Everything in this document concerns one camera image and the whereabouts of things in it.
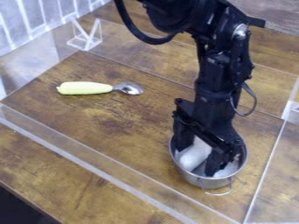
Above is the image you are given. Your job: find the clear acrylic wall panel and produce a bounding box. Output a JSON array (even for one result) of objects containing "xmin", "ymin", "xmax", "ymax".
[{"xmin": 245, "ymin": 78, "xmax": 299, "ymax": 224}]

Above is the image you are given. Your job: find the black cable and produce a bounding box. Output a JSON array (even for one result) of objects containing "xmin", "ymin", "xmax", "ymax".
[{"xmin": 113, "ymin": 0, "xmax": 177, "ymax": 46}]

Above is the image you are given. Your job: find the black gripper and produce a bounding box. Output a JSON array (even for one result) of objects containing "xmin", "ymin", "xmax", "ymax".
[{"xmin": 173, "ymin": 85, "xmax": 246, "ymax": 177}]

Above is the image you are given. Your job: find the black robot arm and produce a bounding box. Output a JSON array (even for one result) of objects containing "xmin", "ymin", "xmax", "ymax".
[{"xmin": 138, "ymin": 0, "xmax": 266, "ymax": 177}]

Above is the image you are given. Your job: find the silver metal pot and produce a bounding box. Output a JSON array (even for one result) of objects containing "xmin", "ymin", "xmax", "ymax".
[{"xmin": 170, "ymin": 138, "xmax": 249, "ymax": 194}]

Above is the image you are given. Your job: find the clear acrylic triangle stand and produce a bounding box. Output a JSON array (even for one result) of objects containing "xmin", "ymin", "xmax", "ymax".
[{"xmin": 67, "ymin": 18, "xmax": 103, "ymax": 51}]

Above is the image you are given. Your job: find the yellow handled metal spoon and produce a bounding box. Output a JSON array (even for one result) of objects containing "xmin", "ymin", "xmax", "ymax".
[{"xmin": 56, "ymin": 81, "xmax": 145, "ymax": 95}]

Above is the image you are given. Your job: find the white red plush mushroom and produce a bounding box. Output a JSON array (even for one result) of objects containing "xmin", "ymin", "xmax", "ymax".
[{"xmin": 175, "ymin": 137, "xmax": 239, "ymax": 178}]

